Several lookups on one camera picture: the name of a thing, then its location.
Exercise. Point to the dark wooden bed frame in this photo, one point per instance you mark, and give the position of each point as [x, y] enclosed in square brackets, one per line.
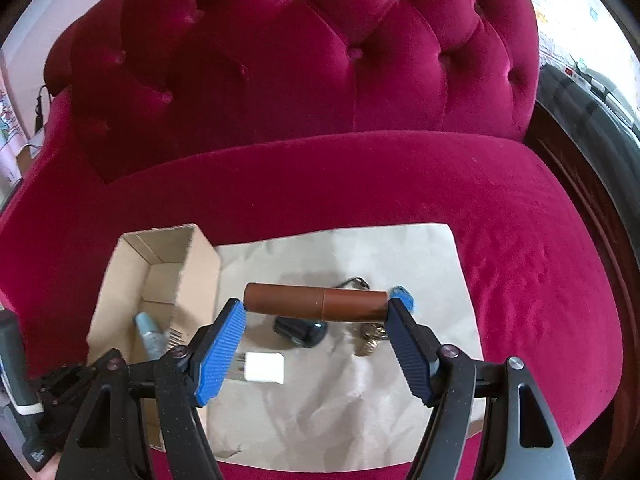
[580, 200]

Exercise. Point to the light blue tube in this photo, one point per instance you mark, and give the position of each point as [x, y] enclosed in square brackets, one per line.
[150, 335]

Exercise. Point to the cardboard box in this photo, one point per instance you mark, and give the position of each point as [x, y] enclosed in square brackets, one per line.
[195, 280]

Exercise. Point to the beige paper sheet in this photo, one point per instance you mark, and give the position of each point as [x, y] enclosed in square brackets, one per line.
[350, 410]

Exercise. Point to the black car key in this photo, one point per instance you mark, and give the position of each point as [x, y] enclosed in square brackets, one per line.
[300, 332]

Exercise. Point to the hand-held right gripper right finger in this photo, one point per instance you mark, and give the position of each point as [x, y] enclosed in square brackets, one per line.
[410, 350]

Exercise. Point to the red tufted velvet sofa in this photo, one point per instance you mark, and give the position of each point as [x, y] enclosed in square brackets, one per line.
[320, 110]

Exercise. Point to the blue key fob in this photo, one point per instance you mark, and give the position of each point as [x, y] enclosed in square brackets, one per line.
[404, 297]

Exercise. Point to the brown cylinder case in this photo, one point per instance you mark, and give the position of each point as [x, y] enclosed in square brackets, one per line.
[310, 302]

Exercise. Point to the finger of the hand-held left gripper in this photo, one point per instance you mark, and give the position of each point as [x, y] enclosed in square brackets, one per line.
[65, 385]

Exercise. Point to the grey striped bedding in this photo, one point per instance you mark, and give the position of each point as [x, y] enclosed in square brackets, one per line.
[590, 125]

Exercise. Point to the white charger plug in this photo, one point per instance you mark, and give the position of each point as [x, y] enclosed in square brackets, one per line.
[265, 369]

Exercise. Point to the cartoon print curtain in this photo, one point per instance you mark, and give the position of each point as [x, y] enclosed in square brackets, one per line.
[9, 130]

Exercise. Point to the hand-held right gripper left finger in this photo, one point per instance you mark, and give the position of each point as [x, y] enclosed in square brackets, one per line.
[220, 350]

